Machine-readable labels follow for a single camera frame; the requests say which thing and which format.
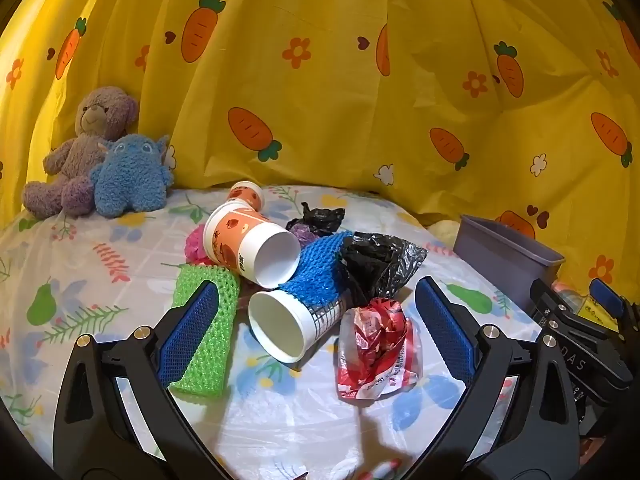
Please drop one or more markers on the plain pink plastic bag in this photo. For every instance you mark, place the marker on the plain pink plastic bag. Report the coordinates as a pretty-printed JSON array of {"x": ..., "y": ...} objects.
[{"x": 194, "y": 247}]

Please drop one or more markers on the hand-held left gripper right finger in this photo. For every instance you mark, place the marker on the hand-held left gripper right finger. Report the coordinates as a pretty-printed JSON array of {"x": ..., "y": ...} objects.
[{"x": 445, "y": 330}]

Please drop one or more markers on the grey plastic bin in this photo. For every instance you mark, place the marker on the grey plastic bin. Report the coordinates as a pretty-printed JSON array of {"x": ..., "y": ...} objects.
[{"x": 500, "y": 260}]

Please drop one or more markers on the black plastic bag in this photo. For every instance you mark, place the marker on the black plastic bag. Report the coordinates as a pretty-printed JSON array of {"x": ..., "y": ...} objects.
[
  {"x": 380, "y": 265},
  {"x": 322, "y": 220}
]

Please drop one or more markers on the white grid paper cup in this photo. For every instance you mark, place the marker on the white grid paper cup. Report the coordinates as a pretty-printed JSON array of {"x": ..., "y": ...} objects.
[{"x": 277, "y": 325}]

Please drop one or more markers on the yellow tissue pack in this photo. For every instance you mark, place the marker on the yellow tissue pack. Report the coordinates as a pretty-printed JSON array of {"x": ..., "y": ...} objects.
[{"x": 597, "y": 314}]

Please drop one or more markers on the yellow carrot print curtain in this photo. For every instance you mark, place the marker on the yellow carrot print curtain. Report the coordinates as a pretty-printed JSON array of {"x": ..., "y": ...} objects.
[{"x": 350, "y": 85}]

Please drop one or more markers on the red and white plastic wrapper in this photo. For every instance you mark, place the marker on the red and white plastic wrapper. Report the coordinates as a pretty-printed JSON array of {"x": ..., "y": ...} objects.
[{"x": 375, "y": 340}]

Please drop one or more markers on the floral plastic table cover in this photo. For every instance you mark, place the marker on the floral plastic table cover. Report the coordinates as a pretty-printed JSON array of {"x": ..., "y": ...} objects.
[{"x": 125, "y": 270}]

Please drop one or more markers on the brown teddy bear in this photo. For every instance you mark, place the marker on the brown teddy bear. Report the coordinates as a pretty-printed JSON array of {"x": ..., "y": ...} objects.
[{"x": 95, "y": 115}]

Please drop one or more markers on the red and white pen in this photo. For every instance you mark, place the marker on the red and white pen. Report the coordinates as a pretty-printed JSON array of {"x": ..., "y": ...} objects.
[{"x": 385, "y": 469}]

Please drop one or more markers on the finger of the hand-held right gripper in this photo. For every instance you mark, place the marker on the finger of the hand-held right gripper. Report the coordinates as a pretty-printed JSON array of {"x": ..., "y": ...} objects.
[
  {"x": 560, "y": 317},
  {"x": 607, "y": 297}
]

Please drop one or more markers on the translucent pink printed plastic bag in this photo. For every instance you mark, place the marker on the translucent pink printed plastic bag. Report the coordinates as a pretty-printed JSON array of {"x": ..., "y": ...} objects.
[{"x": 302, "y": 234}]

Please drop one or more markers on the orange printed paper cup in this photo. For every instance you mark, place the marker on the orange printed paper cup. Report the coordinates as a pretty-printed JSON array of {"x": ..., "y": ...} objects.
[
  {"x": 245, "y": 194},
  {"x": 235, "y": 235}
]

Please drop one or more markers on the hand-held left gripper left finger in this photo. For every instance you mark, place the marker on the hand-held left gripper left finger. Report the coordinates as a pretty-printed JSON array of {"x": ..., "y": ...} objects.
[{"x": 187, "y": 330}]

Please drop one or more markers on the blue plush toy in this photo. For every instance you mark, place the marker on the blue plush toy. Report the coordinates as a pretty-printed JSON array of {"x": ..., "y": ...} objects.
[{"x": 130, "y": 175}]

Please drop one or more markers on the green foam net sleeve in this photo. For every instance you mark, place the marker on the green foam net sleeve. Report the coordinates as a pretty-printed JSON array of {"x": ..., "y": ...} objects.
[{"x": 210, "y": 360}]

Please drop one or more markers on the blue foam net sleeve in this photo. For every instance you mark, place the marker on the blue foam net sleeve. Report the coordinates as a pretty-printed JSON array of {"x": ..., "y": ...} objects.
[{"x": 320, "y": 275}]

